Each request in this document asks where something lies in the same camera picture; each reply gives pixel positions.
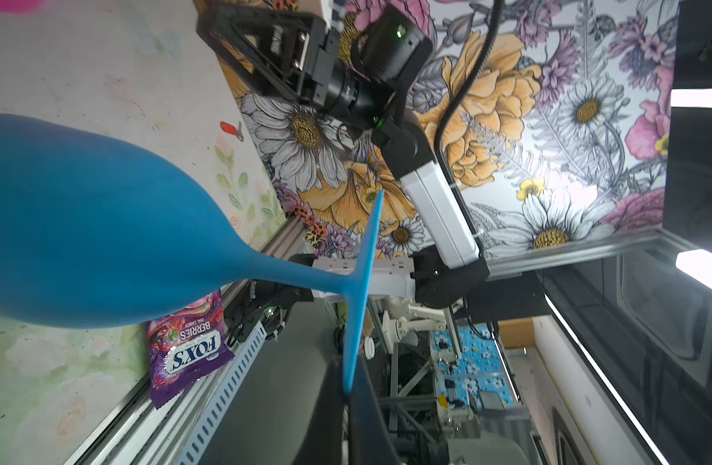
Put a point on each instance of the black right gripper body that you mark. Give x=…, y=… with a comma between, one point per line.
x=301, y=65

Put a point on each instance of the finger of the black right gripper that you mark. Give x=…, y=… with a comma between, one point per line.
x=234, y=33

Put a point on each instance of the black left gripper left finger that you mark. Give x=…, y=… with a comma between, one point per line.
x=289, y=419

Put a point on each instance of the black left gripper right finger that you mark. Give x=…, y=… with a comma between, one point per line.
x=369, y=442

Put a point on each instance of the blue front wine glass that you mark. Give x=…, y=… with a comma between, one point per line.
x=97, y=232

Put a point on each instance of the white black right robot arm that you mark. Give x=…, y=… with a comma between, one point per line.
x=386, y=64

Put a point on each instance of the pink wine glass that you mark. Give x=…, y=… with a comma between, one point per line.
x=20, y=7

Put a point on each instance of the purple Fox's candy bag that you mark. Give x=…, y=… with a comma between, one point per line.
x=186, y=346

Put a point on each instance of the aluminium front frame rail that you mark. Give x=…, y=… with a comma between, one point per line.
x=171, y=415

